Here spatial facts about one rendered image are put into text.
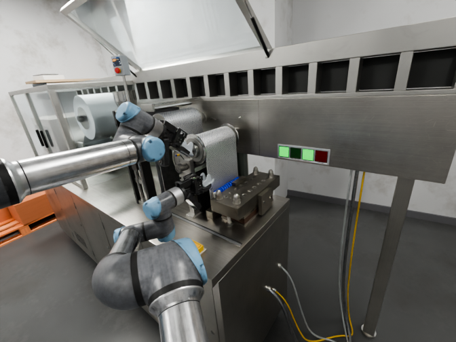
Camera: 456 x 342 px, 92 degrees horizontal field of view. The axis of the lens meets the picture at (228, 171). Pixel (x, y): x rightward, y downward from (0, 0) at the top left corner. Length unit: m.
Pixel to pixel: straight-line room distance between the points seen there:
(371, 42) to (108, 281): 1.05
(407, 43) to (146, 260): 1.00
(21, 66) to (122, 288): 4.12
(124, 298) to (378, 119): 0.97
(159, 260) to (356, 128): 0.86
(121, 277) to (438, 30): 1.08
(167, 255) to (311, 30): 2.63
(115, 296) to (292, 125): 0.93
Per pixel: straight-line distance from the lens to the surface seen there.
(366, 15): 2.79
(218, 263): 0.90
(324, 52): 1.05
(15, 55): 4.48
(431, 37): 1.01
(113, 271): 0.55
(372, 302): 1.70
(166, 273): 0.51
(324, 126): 1.06
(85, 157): 0.62
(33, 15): 4.71
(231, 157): 1.16
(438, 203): 3.15
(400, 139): 1.03
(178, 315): 0.50
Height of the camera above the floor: 1.53
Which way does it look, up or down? 22 degrees down
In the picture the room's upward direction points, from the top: 5 degrees counter-clockwise
